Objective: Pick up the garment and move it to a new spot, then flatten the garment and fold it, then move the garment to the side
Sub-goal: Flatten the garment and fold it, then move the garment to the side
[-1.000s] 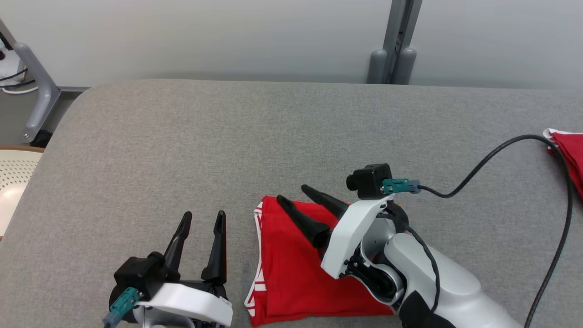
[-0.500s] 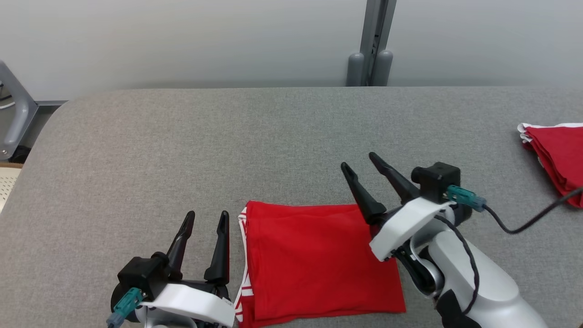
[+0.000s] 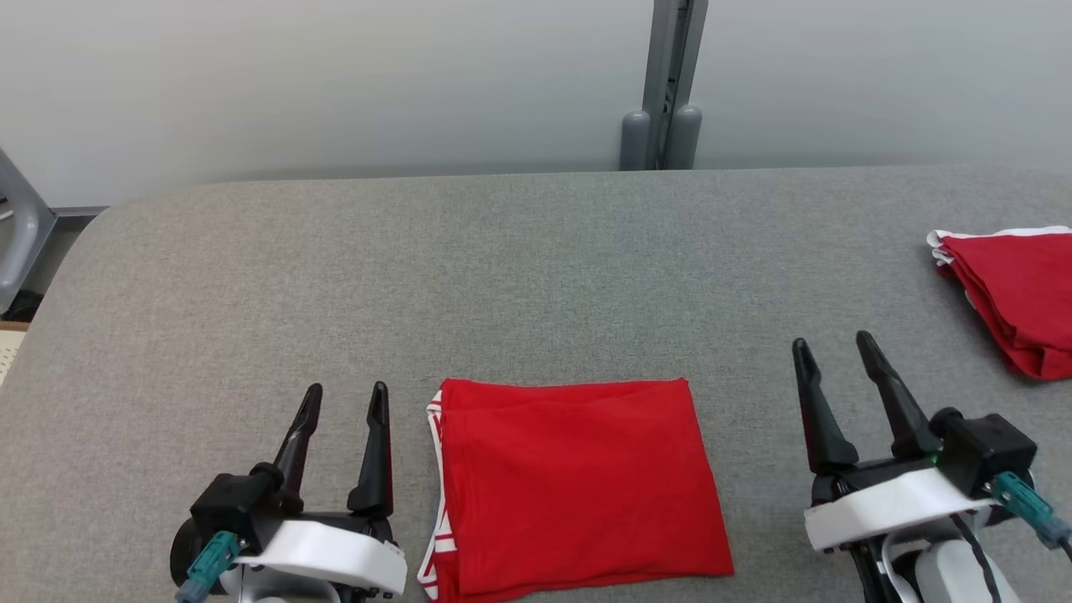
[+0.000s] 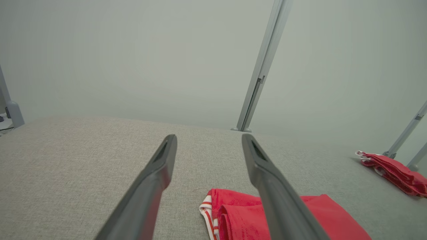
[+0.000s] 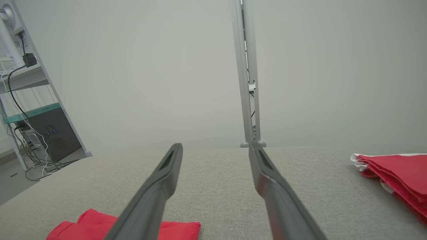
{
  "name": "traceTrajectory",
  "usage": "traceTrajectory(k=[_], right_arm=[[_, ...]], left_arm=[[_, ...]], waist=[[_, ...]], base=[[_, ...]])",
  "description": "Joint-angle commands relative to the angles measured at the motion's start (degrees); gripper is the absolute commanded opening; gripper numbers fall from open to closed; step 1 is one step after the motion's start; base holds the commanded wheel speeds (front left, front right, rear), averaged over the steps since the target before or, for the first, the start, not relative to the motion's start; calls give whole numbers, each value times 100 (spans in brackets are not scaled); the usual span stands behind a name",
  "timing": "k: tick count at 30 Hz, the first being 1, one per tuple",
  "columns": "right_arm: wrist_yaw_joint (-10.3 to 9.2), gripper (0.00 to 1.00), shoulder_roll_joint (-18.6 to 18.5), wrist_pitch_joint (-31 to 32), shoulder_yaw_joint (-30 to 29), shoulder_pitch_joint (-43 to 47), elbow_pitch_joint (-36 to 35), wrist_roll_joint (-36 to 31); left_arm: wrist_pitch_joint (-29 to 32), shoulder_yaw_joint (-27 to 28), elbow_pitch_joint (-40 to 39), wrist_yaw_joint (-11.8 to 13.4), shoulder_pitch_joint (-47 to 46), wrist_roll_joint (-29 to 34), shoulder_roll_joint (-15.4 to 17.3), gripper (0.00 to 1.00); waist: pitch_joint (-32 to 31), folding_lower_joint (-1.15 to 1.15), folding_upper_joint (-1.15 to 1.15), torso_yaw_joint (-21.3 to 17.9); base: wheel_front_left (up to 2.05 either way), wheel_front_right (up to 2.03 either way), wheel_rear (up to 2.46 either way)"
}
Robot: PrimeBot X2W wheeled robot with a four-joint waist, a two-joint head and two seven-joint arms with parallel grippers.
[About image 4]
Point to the white power strip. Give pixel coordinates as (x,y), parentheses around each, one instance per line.
(5,124)

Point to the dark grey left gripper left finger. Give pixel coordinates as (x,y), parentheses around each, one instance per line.
(140,210)

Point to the grey partition post two feet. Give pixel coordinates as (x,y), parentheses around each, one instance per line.
(263,66)

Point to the red white basketball jersey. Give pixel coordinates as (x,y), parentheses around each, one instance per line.
(240,216)

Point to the grey slanted partition leg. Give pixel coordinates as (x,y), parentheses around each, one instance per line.
(15,115)

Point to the grey slanted partition post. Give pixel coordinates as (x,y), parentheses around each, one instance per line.
(406,133)
(417,160)

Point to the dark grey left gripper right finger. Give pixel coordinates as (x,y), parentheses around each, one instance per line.
(283,213)

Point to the red shorts white waistband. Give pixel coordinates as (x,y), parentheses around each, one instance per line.
(397,173)

